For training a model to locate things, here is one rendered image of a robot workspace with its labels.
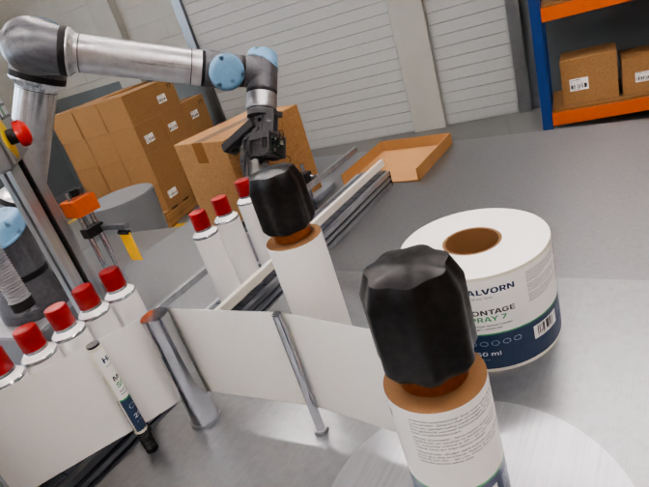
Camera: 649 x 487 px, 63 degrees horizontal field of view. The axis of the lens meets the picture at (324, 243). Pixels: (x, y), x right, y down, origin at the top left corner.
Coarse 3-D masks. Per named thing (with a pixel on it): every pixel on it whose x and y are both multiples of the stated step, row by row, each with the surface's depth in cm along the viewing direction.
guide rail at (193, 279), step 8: (352, 152) 155; (336, 160) 150; (344, 160) 151; (328, 168) 145; (320, 176) 141; (312, 184) 138; (248, 240) 118; (200, 272) 107; (208, 272) 108; (192, 280) 105; (176, 288) 103; (184, 288) 103; (168, 296) 101; (176, 296) 102; (160, 304) 99; (168, 304) 100
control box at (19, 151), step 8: (0, 120) 75; (8, 120) 82; (0, 128) 73; (8, 128) 79; (0, 136) 72; (0, 144) 72; (8, 144) 73; (16, 144) 80; (0, 152) 72; (8, 152) 73; (16, 152) 77; (24, 152) 83; (0, 160) 73; (8, 160) 73; (16, 160) 74; (0, 168) 73; (8, 168) 73
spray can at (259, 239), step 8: (240, 184) 111; (248, 184) 112; (240, 192) 112; (248, 192) 112; (240, 200) 113; (248, 200) 112; (240, 208) 113; (248, 208) 112; (248, 216) 113; (256, 216) 114; (248, 224) 114; (256, 224) 114; (248, 232) 116; (256, 232) 115; (256, 240) 116; (264, 240) 116; (256, 248) 117; (264, 248) 116; (264, 256) 117
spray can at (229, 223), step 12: (216, 204) 105; (228, 204) 106; (216, 216) 107; (228, 216) 106; (228, 228) 106; (240, 228) 107; (228, 240) 107; (240, 240) 108; (228, 252) 109; (240, 252) 108; (252, 252) 111; (240, 264) 109; (252, 264) 110; (240, 276) 111
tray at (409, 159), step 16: (384, 144) 188; (400, 144) 185; (416, 144) 182; (432, 144) 179; (448, 144) 173; (368, 160) 181; (384, 160) 179; (400, 160) 175; (416, 160) 170; (432, 160) 162; (352, 176) 172; (400, 176) 161; (416, 176) 157
